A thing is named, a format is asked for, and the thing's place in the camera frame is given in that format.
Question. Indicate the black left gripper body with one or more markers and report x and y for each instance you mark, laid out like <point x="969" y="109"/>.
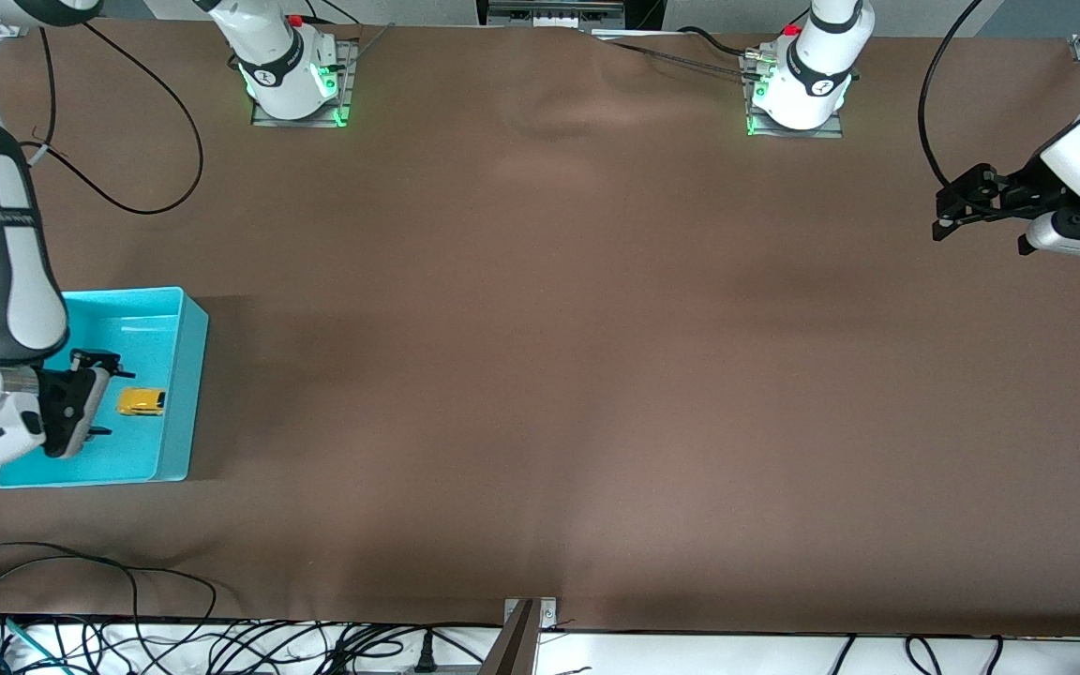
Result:
<point x="1020" y="191"/>

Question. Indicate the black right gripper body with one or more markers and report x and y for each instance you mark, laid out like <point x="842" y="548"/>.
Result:
<point x="59" y="395"/>

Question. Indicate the yellow toy beetle car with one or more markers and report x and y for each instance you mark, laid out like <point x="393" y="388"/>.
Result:
<point x="140" y="402"/>

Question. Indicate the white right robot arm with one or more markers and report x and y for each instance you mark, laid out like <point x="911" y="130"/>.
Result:
<point x="15" y="244"/>

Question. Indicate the turquoise plastic bin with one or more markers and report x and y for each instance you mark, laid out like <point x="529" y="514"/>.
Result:
<point x="137" y="328"/>

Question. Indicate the black power plug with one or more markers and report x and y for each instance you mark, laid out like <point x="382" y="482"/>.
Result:
<point x="426" y="652"/>

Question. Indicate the grey power strip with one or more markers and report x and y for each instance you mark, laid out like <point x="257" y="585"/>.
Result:
<point x="456" y="670"/>

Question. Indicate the brown table cloth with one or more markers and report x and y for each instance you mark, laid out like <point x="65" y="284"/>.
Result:
<point x="540" y="375"/>

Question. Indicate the dark equipment rack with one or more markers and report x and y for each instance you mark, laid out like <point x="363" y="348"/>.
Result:
<point x="549" y="13"/>

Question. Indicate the metal clamp plate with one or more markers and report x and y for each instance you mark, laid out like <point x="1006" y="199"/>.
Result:
<point x="547" y="614"/>

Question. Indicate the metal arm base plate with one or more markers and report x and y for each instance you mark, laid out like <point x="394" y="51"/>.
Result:
<point x="798" y="133"/>
<point x="349" y="84"/>

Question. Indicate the grey metal post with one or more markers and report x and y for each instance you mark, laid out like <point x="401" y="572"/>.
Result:
<point x="514" y="647"/>

